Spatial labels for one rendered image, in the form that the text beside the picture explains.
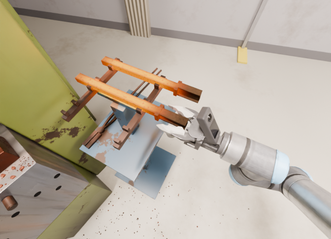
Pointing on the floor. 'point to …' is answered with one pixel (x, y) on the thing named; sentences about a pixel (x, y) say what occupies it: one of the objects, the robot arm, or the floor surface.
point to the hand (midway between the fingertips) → (165, 115)
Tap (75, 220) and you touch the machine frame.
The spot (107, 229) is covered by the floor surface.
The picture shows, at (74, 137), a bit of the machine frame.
